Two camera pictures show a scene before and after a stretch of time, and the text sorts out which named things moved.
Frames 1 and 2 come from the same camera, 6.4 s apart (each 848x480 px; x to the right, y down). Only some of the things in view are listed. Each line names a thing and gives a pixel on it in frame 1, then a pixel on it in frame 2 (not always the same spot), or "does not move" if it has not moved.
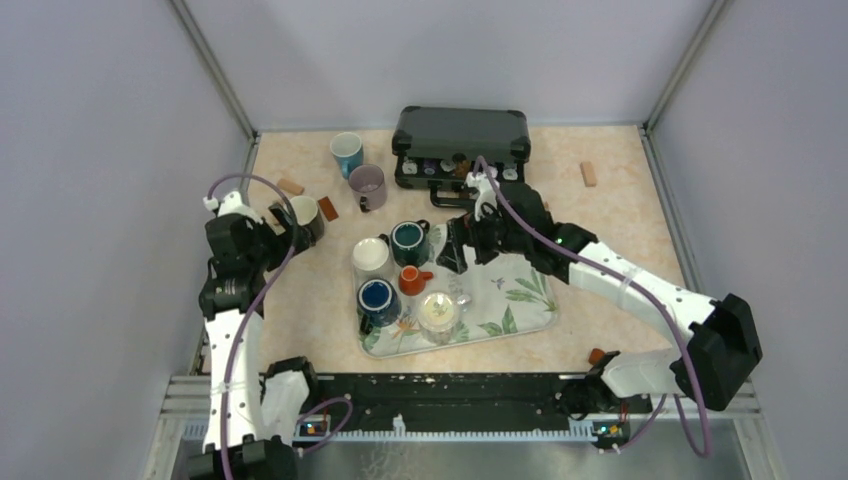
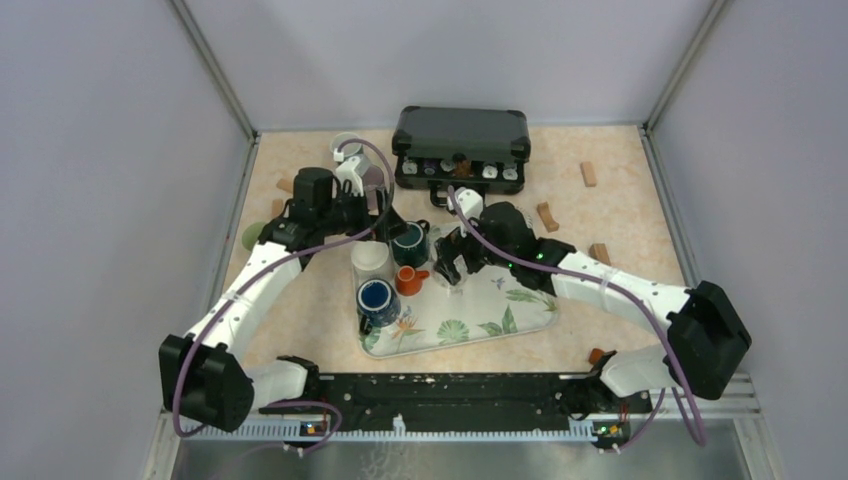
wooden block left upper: (291, 185) does not move
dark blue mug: (378, 304) does not move
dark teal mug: (409, 242) does not move
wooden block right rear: (588, 174) does not move
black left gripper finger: (282, 217) to (391, 225)
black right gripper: (462, 231) to (448, 247)
